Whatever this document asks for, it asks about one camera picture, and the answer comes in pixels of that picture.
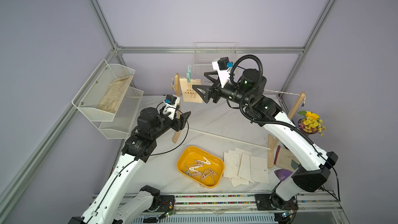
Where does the beige glove in shelf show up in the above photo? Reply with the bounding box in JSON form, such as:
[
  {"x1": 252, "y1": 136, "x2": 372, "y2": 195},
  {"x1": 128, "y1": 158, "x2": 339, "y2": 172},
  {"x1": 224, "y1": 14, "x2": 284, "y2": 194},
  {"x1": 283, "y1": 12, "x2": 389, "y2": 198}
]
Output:
[{"x1": 97, "y1": 75, "x2": 133, "y2": 114}]

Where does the white wire basket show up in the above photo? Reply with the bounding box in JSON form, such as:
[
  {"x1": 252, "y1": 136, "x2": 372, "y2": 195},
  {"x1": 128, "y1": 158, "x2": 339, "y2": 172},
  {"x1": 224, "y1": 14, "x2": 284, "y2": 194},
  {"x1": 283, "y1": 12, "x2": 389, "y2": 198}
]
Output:
[{"x1": 193, "y1": 42, "x2": 238, "y2": 75}]

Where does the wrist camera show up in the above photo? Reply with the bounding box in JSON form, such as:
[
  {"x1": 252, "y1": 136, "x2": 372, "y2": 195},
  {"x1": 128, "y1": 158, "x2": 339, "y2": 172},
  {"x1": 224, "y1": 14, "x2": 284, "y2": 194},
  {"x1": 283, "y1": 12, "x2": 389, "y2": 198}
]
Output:
[
  {"x1": 164, "y1": 94, "x2": 177, "y2": 105},
  {"x1": 217, "y1": 57, "x2": 234, "y2": 71}
]

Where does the white clothespin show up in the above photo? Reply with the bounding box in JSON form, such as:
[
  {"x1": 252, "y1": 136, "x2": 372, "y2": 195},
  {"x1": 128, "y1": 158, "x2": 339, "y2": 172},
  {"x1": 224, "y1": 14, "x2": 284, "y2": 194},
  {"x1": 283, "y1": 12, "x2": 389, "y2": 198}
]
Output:
[
  {"x1": 189, "y1": 166, "x2": 203, "y2": 173},
  {"x1": 198, "y1": 157, "x2": 211, "y2": 166}
]

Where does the purple vase with flowers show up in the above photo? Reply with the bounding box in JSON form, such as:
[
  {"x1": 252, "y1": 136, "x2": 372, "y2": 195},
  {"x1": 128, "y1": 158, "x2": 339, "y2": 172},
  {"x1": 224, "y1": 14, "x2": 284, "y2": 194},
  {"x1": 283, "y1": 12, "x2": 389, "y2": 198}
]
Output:
[{"x1": 297, "y1": 111, "x2": 326, "y2": 136}]

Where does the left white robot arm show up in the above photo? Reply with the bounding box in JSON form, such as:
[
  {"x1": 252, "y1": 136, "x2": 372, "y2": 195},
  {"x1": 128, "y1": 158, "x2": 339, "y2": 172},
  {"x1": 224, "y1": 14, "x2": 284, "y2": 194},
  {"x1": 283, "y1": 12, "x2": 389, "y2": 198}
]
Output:
[{"x1": 69, "y1": 94, "x2": 191, "y2": 224}]

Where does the white postcard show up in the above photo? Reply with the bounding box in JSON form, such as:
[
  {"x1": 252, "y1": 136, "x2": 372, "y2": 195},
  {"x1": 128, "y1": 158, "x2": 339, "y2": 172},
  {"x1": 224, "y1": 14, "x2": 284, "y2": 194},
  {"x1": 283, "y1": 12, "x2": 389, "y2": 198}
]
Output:
[
  {"x1": 238, "y1": 153, "x2": 252, "y2": 181},
  {"x1": 230, "y1": 178, "x2": 250, "y2": 188},
  {"x1": 250, "y1": 156, "x2": 269, "y2": 184},
  {"x1": 223, "y1": 152, "x2": 240, "y2": 179},
  {"x1": 235, "y1": 148, "x2": 251, "y2": 156}
]

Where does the wooden string rack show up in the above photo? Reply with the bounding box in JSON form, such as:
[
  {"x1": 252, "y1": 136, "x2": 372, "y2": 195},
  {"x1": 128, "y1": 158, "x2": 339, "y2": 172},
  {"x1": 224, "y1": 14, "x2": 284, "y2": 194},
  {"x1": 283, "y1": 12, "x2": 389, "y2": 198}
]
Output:
[{"x1": 170, "y1": 73, "x2": 307, "y2": 169}]

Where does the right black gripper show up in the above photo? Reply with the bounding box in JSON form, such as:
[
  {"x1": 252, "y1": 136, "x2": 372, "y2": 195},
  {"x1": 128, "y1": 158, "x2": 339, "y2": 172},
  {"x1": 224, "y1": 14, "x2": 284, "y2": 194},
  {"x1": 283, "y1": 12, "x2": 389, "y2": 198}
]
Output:
[{"x1": 196, "y1": 72, "x2": 255, "y2": 110}]

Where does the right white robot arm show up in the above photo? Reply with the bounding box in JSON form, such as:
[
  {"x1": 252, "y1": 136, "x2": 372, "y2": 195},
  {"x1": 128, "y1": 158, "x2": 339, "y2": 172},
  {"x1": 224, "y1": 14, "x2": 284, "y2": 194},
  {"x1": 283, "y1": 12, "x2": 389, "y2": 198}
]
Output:
[{"x1": 192, "y1": 55, "x2": 339, "y2": 209}]

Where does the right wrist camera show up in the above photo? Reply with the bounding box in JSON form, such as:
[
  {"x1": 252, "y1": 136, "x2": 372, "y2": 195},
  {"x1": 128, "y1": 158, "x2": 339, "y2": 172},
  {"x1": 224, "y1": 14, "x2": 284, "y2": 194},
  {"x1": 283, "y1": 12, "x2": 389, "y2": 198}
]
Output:
[{"x1": 217, "y1": 57, "x2": 234, "y2": 71}]

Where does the white mesh wall shelf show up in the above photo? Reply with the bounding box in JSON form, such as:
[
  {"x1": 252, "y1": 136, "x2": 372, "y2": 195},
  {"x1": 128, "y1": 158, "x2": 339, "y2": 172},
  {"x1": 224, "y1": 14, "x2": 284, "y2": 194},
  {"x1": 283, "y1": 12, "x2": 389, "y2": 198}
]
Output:
[{"x1": 72, "y1": 60, "x2": 144, "y2": 140}]

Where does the yellow plastic tray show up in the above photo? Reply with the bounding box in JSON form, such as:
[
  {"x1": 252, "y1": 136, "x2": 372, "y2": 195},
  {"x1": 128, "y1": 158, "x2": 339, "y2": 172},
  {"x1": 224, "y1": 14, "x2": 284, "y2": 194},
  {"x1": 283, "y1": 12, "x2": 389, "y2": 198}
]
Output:
[{"x1": 176, "y1": 146, "x2": 225, "y2": 188}]

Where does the purple pink scoop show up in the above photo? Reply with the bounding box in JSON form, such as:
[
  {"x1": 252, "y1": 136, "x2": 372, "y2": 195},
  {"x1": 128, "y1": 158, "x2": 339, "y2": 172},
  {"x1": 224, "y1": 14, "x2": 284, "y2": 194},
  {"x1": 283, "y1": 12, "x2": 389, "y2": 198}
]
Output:
[{"x1": 274, "y1": 169, "x2": 293, "y2": 181}]

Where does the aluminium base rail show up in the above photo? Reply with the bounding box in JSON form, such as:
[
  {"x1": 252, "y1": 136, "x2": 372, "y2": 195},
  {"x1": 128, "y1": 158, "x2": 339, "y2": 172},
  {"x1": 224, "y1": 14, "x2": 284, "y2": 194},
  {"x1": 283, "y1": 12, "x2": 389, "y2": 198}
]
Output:
[{"x1": 90, "y1": 190, "x2": 349, "y2": 224}]

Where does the green clothespin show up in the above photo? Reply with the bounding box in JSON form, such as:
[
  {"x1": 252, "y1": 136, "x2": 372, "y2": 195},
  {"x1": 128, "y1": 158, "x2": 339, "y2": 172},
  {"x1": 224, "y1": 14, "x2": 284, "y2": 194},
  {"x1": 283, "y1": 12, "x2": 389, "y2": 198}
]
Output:
[{"x1": 186, "y1": 65, "x2": 192, "y2": 84}]

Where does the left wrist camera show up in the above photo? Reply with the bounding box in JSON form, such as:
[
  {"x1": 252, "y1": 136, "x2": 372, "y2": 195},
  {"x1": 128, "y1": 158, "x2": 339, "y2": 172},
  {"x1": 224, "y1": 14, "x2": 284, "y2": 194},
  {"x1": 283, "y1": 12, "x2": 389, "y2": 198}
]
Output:
[{"x1": 164, "y1": 94, "x2": 177, "y2": 105}]

